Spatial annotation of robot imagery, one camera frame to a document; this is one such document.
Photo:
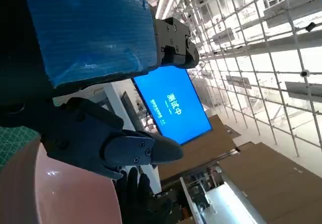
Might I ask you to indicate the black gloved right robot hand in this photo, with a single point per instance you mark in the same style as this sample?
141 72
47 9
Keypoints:
141 204

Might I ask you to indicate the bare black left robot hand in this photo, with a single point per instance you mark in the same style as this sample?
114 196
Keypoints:
88 32

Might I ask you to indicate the pink bowl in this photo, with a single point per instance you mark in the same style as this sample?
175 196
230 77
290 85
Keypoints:
63 196

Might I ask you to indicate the brown cardboard box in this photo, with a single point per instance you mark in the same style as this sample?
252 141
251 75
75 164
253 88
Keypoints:
271 183
206 148

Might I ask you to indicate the blue monitor screen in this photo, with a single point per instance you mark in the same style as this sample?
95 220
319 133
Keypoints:
173 103

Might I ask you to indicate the green cutting mat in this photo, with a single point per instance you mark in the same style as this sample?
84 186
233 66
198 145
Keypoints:
15 143

